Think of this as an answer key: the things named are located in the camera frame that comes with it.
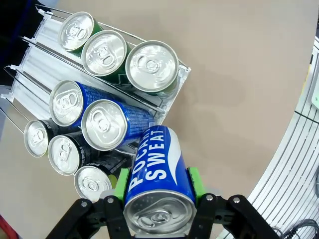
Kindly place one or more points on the white box green mark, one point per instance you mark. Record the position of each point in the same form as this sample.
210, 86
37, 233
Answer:
316, 92

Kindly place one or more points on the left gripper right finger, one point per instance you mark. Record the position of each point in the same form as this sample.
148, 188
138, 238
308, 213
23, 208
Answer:
229, 219

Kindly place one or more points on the black Pepsi can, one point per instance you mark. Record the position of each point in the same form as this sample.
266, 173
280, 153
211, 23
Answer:
63, 154

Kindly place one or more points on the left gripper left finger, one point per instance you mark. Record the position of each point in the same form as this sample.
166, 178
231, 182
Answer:
99, 219

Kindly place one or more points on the back left silver can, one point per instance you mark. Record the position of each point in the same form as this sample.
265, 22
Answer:
36, 138

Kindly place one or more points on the green Chilsung cider can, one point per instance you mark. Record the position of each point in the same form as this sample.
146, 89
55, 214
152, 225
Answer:
74, 31
103, 52
152, 66

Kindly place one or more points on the blue Pocari Sweat can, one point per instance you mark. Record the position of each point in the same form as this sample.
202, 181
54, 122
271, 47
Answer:
103, 124
159, 159
66, 102

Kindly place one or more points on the black Pepsi can lime accent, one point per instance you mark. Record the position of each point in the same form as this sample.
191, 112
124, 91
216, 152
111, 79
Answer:
92, 184

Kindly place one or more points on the white ribbed base frame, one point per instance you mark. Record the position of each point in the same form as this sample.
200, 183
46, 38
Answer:
286, 174

